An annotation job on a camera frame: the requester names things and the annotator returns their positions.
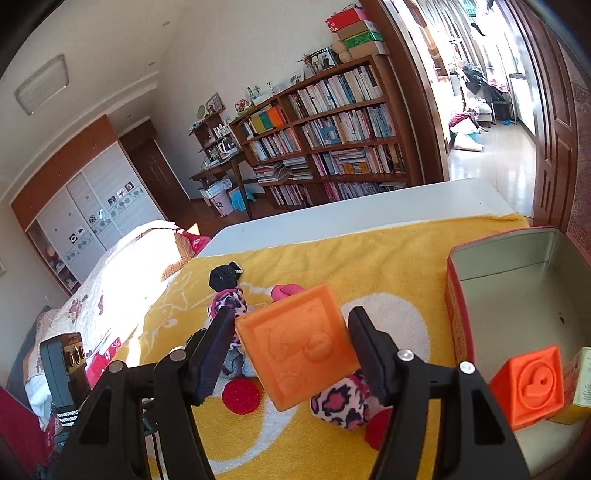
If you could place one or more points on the bed with floral quilt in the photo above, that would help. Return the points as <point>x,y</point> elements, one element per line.
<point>115,286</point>

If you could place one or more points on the red metal tin box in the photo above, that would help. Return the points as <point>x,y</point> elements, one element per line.
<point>508,286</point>

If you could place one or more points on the film strip photo frame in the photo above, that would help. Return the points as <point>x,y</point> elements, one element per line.
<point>323,60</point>

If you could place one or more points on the white bag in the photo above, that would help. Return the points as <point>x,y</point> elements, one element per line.
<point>466,142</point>

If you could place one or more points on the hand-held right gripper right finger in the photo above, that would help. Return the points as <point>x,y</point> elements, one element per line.
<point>369,355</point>

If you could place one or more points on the patterned mauve curtain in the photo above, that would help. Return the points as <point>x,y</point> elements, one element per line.
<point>582,184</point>

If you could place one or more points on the dark wooden door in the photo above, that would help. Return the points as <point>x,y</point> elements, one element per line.
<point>157,180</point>

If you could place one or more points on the square ceiling light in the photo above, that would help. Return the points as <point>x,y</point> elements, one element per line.
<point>41,85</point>

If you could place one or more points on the wooden bookshelf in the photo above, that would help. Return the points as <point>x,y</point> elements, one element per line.
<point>400,124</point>

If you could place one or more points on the pink rolled sock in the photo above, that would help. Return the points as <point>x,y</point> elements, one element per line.
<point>284,291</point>

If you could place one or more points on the wooden desk with shelf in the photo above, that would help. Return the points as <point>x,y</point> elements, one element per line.
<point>217,168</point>

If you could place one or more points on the black sock ball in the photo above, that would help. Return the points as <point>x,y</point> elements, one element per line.
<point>224,277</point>

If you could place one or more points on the wooden door frame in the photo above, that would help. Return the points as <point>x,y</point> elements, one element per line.
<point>415,92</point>

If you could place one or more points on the leopard print sock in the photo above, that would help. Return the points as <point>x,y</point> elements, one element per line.
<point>337,406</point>
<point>228,300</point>

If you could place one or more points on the red pillow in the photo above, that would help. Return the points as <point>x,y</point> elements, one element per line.
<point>196,241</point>

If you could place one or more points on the yellow paper box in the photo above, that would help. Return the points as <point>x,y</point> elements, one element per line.
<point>581,387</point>

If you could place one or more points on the pink bin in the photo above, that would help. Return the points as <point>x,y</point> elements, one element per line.
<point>219,201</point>

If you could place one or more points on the red cloth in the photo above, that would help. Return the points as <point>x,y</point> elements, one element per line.
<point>18,424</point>

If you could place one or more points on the green cardboard box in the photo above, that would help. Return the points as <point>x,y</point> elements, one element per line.
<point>362,40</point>

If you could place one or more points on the blue bag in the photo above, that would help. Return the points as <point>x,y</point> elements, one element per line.
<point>240,201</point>

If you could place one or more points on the beige plush toy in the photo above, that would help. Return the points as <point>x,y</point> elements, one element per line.
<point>341,50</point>

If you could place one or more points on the light orange embossed block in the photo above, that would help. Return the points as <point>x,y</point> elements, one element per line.
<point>295,346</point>

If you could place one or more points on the red cardboard box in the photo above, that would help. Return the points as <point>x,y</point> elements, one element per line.
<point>346,18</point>

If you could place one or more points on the yellow and white towel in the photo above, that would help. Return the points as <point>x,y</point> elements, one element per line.
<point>369,267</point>

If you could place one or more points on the brown cardboard box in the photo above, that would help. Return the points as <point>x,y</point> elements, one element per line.
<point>355,30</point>

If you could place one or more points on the dark orange embossed block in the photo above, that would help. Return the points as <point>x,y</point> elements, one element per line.
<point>531,387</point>

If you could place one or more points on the rows of books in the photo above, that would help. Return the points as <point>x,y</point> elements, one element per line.
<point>341,124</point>

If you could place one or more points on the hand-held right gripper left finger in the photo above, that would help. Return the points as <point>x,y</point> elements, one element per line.
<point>217,350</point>

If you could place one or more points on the chair with dark clothes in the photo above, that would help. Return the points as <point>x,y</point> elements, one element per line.
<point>485,87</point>

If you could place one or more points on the wooden sliding door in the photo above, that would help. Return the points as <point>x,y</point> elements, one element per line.
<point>554,138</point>

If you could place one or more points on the white and wood wardrobe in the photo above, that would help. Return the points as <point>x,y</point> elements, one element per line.
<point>92,203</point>

